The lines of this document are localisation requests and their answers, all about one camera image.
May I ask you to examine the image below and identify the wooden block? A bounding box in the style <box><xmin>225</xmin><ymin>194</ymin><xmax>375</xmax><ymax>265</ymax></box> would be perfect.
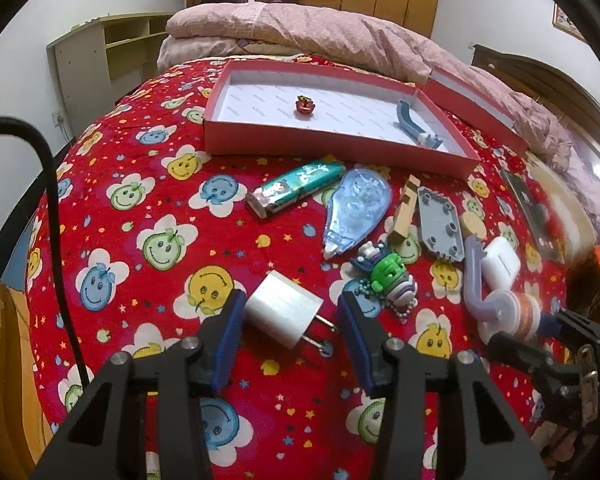
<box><xmin>387</xmin><ymin>175</ymin><xmax>422</xmax><ymax>248</ymax></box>

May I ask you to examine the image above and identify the red smiley printed blanket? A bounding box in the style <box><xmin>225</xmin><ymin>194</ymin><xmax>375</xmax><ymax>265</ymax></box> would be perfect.
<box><xmin>25</xmin><ymin>57</ymin><xmax>598</xmax><ymax>480</ymax></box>

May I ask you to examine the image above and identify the round wooden disc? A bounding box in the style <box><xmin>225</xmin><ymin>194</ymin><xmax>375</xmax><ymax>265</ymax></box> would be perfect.
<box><xmin>459</xmin><ymin>210</ymin><xmax>488</xmax><ymax>241</ymax></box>

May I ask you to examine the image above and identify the pink quilt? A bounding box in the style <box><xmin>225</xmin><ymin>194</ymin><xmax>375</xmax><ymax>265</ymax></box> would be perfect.
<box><xmin>157</xmin><ymin>1</ymin><xmax>600</xmax><ymax>241</ymax></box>

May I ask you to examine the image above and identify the red cardboard box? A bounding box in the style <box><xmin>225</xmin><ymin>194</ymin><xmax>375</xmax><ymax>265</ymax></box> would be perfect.
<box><xmin>202</xmin><ymin>58</ymin><xmax>482</xmax><ymax>181</ymax></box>

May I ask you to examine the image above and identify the grey plastic plate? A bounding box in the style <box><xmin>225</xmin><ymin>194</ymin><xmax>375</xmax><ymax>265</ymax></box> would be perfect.
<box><xmin>416</xmin><ymin>186</ymin><xmax>467</xmax><ymax>262</ymax></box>

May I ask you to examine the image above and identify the framed wall picture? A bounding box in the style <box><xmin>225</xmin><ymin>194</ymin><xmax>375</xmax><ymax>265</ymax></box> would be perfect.
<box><xmin>551</xmin><ymin>2</ymin><xmax>588</xmax><ymax>43</ymax></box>

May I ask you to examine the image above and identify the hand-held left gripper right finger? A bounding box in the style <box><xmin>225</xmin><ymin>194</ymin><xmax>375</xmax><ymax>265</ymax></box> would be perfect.
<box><xmin>337</xmin><ymin>291</ymin><xmax>551</xmax><ymax>480</ymax></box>

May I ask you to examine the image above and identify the white earbuds case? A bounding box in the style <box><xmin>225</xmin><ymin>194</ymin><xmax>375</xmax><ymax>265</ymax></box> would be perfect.
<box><xmin>481</xmin><ymin>237</ymin><xmax>522</xmax><ymax>291</ymax></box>

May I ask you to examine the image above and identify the black smartphone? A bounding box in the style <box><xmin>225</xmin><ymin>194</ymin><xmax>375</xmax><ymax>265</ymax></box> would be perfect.
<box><xmin>500</xmin><ymin>167</ymin><xmax>566</xmax><ymax>261</ymax></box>

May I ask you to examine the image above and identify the red cardboard box lid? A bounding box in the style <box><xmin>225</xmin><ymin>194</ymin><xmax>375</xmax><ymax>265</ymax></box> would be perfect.
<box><xmin>422</xmin><ymin>65</ymin><xmax>531</xmax><ymax>158</ymax></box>

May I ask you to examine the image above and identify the white charger plug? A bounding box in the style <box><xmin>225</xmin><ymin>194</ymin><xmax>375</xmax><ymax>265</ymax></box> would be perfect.
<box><xmin>243</xmin><ymin>270</ymin><xmax>340</xmax><ymax>356</ymax></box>

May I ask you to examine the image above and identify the wooden side furniture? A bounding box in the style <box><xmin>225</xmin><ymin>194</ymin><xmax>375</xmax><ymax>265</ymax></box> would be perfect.
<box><xmin>0</xmin><ymin>255</ymin><xmax>51</xmax><ymax>480</ymax></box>

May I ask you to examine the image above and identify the black cable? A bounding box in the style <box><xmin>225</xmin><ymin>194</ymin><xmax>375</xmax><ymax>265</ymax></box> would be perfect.
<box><xmin>0</xmin><ymin>116</ymin><xmax>98</xmax><ymax>396</ymax></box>

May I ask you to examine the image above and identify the dark wooden headboard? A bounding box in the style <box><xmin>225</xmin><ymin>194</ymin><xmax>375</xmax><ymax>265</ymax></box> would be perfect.
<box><xmin>472</xmin><ymin>44</ymin><xmax>600</xmax><ymax>196</ymax></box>

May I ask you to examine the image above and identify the blue curved plastic piece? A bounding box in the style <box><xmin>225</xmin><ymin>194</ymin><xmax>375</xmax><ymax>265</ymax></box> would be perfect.
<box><xmin>396</xmin><ymin>99</ymin><xmax>443</xmax><ymax>150</ymax></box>

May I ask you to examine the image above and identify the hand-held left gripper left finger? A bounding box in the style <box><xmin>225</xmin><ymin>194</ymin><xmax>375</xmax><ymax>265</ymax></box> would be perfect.
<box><xmin>30</xmin><ymin>287</ymin><xmax>248</xmax><ymax>480</ymax></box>

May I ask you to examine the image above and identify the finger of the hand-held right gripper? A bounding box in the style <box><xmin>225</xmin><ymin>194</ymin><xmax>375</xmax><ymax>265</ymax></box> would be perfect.
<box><xmin>539</xmin><ymin>309</ymin><xmax>600</xmax><ymax>351</ymax></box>
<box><xmin>489</xmin><ymin>332</ymin><xmax>583</xmax><ymax>391</ymax></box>

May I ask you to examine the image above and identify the beige shelf unit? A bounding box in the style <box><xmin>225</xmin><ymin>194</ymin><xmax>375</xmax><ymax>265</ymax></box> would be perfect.
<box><xmin>47</xmin><ymin>12</ymin><xmax>186</xmax><ymax>106</ymax></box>

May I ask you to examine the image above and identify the blue correction tape dispenser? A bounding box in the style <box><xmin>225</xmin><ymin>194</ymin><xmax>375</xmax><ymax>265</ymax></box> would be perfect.
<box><xmin>322</xmin><ymin>166</ymin><xmax>393</xmax><ymax>261</ymax></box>

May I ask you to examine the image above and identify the green foil packet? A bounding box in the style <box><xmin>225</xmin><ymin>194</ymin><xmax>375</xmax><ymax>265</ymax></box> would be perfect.
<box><xmin>245</xmin><ymin>158</ymin><xmax>345</xmax><ymax>219</ymax></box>

